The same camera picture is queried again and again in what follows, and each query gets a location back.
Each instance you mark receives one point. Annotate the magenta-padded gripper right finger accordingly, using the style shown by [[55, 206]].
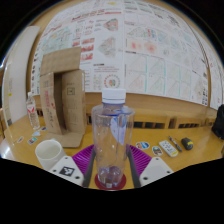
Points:
[[156, 170]]

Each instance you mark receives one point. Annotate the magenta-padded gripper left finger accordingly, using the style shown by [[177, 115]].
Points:
[[68, 170]]

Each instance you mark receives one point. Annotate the clear white-capped water bottle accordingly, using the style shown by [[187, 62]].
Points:
[[113, 133]]

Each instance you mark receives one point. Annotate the oval blue sticker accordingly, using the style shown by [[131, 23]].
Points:
[[157, 150]]

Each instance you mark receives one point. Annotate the white ceramic mug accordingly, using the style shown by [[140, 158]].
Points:
[[48, 153]]

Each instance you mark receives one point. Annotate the oval red-blue sticker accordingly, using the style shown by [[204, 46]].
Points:
[[142, 145]]

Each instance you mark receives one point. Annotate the flat round red coaster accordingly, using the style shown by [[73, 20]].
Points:
[[97, 182]]

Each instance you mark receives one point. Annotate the dark pen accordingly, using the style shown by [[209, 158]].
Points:
[[175, 143]]

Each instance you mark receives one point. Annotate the small black device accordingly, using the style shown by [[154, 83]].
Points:
[[187, 143]]

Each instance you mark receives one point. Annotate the small colourful sticker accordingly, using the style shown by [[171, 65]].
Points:
[[36, 133], [43, 128], [32, 140], [20, 139]]

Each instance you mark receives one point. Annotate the wooden slatted bench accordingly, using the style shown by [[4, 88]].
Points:
[[156, 118]]

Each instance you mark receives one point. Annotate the brown cardboard box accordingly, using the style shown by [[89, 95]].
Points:
[[71, 100]]

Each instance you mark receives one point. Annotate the black bag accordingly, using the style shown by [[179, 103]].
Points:
[[219, 123]]

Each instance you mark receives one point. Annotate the large printed wall poster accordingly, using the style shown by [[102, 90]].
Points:
[[150, 50]]

